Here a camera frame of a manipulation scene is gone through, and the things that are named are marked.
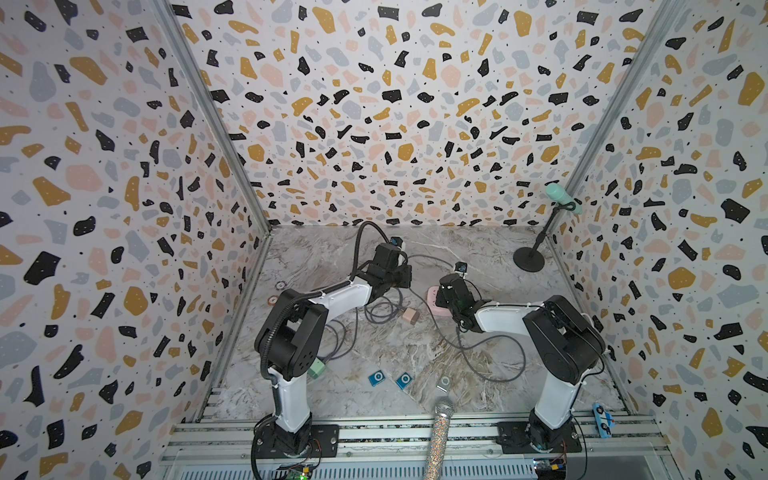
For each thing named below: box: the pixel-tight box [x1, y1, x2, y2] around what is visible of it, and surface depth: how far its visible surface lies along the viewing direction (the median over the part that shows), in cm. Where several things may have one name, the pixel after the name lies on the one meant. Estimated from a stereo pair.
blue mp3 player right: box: [395, 372, 413, 390], surface depth 85 cm
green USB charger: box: [307, 357, 326, 379], surface depth 85 cm
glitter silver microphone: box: [424, 400, 455, 480], surface depth 73 cm
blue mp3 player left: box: [368, 370, 386, 387], surface depth 85 cm
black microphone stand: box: [513, 202, 576, 273], surface depth 114 cm
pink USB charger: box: [402, 308, 420, 325], surface depth 97 cm
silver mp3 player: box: [436, 375, 451, 393], surface depth 85 cm
